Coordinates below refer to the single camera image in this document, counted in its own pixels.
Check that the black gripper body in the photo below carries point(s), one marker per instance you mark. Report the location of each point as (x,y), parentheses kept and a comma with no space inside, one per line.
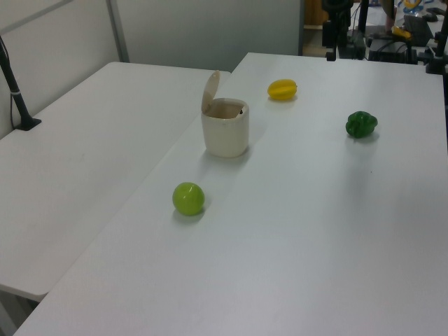
(335,21)

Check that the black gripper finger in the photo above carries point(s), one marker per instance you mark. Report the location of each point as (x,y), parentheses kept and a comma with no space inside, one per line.
(334,55)
(329,55)

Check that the cream round bin lid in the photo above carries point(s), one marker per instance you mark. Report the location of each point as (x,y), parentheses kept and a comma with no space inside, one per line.
(210,91)

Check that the cream plastic garbage bin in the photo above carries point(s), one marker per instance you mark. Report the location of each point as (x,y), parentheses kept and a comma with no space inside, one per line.
(225,134)

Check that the wooden cabinet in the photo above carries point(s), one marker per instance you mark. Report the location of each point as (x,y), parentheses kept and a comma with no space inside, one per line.
(312,26)

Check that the thin black upright pole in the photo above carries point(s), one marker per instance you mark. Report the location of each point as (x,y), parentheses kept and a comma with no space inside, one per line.
(362,17)

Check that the black equipment box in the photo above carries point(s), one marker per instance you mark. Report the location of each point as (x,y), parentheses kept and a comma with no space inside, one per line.
(392,50)

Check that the yellow starfruit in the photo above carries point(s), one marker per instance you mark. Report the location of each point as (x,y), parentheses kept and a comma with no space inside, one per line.
(282,90)

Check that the yellow handheld tool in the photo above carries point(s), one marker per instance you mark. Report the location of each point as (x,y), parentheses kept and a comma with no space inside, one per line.
(400,32)

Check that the green bell pepper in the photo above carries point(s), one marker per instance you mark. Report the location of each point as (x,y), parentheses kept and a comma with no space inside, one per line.
(361,124)

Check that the black tripod stand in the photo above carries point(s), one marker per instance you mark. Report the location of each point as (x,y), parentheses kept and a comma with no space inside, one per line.
(437,56)

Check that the green apple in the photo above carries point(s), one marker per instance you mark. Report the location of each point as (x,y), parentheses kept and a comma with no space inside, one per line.
(188,198)

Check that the black pole with clamp base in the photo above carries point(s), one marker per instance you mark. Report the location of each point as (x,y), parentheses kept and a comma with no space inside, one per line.
(15,94)

